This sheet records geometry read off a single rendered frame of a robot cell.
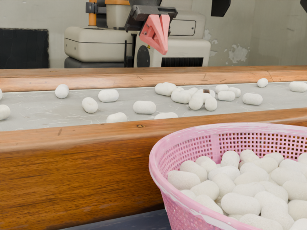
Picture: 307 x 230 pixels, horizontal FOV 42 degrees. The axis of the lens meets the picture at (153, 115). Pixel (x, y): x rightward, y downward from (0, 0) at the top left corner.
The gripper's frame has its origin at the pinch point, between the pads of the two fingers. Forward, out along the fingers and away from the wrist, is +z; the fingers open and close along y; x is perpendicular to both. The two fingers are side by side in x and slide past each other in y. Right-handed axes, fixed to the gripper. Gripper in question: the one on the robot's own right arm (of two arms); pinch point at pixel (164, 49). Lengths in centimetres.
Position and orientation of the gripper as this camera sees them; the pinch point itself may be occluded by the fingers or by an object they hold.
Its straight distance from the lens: 82.0
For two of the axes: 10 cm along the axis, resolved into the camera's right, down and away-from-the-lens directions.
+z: 3.1, 8.2, -4.8
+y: 8.9, -0.7, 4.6
